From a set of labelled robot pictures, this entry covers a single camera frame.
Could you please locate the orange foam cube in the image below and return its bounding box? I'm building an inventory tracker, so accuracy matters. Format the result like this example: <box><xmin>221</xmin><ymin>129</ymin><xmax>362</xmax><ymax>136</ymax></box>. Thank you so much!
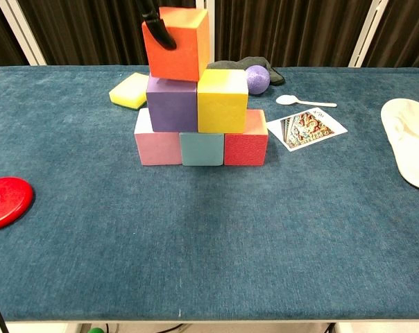
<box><xmin>142</xmin><ymin>6</ymin><xmax>211</xmax><ymax>83</ymax></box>

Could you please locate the light blue foam cube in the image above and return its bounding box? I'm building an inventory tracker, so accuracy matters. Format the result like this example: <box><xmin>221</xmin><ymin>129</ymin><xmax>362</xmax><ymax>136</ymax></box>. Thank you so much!
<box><xmin>179</xmin><ymin>132</ymin><xmax>225</xmax><ymax>167</ymax></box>

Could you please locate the red disc with hole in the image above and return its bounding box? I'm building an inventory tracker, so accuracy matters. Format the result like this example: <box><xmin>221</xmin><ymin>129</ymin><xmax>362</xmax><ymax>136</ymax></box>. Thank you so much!
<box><xmin>0</xmin><ymin>176</ymin><xmax>35</xmax><ymax>233</ymax></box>

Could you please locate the grey cloth eye mask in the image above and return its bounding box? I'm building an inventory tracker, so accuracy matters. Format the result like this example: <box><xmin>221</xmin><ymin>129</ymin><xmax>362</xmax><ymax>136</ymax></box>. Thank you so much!
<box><xmin>206</xmin><ymin>56</ymin><xmax>286</xmax><ymax>87</ymax></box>

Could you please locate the yellow sponge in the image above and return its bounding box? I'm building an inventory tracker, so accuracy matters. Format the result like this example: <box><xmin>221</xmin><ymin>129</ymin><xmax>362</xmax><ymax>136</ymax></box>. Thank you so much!
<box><xmin>108</xmin><ymin>71</ymin><xmax>150</xmax><ymax>111</ymax></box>

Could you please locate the yellow foam cube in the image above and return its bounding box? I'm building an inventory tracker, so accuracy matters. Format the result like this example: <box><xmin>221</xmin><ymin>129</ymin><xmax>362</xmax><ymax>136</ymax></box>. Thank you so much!
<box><xmin>196</xmin><ymin>68</ymin><xmax>249</xmax><ymax>134</ymax></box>

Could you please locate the purple ball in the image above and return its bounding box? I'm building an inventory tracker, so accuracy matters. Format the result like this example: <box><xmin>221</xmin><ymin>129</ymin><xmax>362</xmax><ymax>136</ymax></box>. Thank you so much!
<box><xmin>244</xmin><ymin>65</ymin><xmax>271</xmax><ymax>96</ymax></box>

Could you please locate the purple foam cube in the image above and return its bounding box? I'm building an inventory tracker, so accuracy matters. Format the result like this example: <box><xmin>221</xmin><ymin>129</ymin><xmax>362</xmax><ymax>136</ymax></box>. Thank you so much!
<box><xmin>146</xmin><ymin>74</ymin><xmax>199</xmax><ymax>133</ymax></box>

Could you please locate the white plastic spoon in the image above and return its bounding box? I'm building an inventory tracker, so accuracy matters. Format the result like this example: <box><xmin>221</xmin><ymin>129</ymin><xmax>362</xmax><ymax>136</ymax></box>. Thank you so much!
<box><xmin>275</xmin><ymin>94</ymin><xmax>338</xmax><ymax>108</ymax></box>

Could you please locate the white slipper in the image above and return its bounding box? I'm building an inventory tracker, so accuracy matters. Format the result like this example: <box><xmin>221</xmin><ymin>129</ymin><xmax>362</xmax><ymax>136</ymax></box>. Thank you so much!
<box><xmin>380</xmin><ymin>98</ymin><xmax>419</xmax><ymax>192</ymax></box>

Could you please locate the blue table cloth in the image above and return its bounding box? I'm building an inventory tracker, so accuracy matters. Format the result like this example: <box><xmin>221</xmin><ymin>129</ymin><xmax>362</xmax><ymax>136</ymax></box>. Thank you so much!
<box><xmin>0</xmin><ymin>65</ymin><xmax>419</xmax><ymax>322</ymax></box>

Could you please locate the pink foam cube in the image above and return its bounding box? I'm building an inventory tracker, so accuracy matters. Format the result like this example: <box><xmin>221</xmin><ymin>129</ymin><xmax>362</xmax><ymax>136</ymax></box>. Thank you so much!
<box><xmin>134</xmin><ymin>108</ymin><xmax>183</xmax><ymax>167</ymax></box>

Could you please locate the printed picture card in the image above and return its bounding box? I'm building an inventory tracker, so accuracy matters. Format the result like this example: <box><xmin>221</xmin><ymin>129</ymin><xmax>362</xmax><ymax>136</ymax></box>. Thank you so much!
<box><xmin>266</xmin><ymin>108</ymin><xmax>348</xmax><ymax>153</ymax></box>

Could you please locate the red foam cube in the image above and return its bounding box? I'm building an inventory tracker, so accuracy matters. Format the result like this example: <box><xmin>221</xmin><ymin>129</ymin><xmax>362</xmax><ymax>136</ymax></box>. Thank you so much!
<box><xmin>223</xmin><ymin>109</ymin><xmax>269</xmax><ymax>167</ymax></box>

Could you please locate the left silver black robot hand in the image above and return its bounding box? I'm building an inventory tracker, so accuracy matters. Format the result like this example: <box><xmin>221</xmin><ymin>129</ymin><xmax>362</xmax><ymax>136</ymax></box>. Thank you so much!
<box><xmin>139</xmin><ymin>0</ymin><xmax>178</xmax><ymax>50</ymax></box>

